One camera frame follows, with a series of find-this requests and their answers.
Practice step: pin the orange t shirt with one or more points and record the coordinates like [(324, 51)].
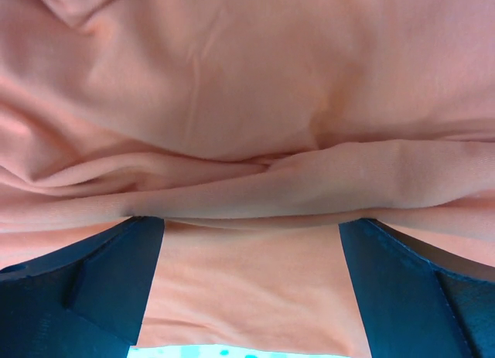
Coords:
[(253, 128)]

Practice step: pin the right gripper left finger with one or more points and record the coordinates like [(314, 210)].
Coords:
[(87, 299)]

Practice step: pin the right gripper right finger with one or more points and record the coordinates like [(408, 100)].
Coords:
[(417, 300)]

